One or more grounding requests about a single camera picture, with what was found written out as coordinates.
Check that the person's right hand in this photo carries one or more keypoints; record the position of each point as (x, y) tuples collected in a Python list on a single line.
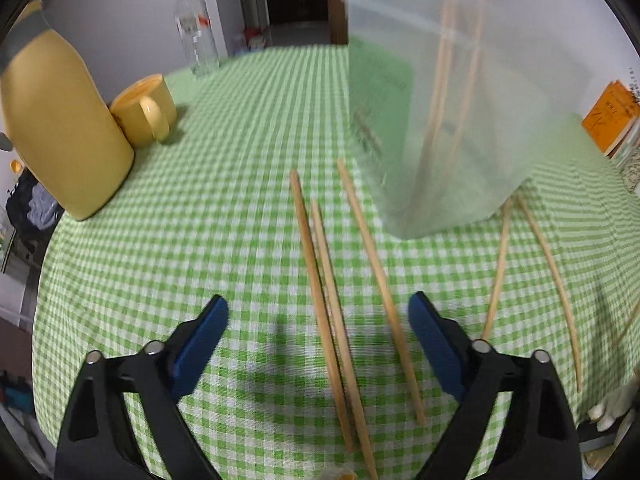
[(607, 410)]

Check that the orange book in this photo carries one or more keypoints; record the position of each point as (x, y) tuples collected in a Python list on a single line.
[(607, 110)]

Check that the translucent plastic container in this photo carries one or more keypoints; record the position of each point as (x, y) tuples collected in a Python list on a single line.
[(525, 110)]

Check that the yellow thermos jug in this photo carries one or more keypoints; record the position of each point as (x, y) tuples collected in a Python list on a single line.
[(65, 125)]

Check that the small yellow object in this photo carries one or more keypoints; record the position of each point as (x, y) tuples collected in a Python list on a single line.
[(16, 165)]

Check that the yellow mug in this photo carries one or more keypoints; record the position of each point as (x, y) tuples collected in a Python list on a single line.
[(135, 110)]

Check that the black folding chair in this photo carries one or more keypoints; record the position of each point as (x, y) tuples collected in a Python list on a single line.
[(20, 200)]

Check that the clear plastic water bottle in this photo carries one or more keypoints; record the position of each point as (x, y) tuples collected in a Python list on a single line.
[(197, 35)]

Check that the red white packet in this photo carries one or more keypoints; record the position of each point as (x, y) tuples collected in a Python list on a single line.
[(256, 39)]

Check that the speckled glass vase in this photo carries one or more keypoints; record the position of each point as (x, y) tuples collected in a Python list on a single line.
[(631, 170)]

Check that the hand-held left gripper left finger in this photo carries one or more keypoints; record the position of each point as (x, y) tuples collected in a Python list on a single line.
[(200, 345)]

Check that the wooden chair back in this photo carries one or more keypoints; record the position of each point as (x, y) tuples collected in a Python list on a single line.
[(337, 15)]

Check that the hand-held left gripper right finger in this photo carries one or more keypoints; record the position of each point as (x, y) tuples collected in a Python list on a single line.
[(435, 345)]

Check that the grey cloth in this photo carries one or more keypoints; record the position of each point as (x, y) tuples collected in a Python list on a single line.
[(45, 210)]

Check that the person's left hand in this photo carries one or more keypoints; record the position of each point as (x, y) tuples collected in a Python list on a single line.
[(340, 475)]

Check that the green checkered tablecloth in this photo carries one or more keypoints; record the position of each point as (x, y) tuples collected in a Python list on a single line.
[(225, 210)]

